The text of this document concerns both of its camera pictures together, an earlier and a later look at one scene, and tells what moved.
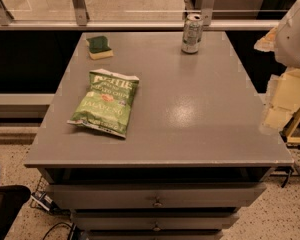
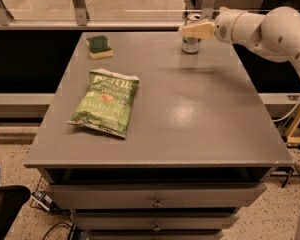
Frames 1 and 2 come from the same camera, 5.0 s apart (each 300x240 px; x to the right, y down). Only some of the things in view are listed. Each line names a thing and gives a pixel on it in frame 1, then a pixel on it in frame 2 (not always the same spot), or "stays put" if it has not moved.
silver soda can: [192, 33] stays put
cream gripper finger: [290, 95] → [222, 27]
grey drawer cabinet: [155, 136] stays put
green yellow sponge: [99, 48] stays put
